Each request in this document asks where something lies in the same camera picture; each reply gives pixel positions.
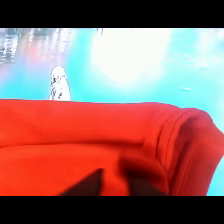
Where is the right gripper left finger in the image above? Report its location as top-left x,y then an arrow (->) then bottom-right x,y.
59,167 -> 105,197

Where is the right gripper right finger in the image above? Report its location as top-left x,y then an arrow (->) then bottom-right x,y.
125,169 -> 168,197

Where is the red T-shirt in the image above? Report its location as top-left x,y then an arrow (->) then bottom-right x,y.
0,98 -> 224,197

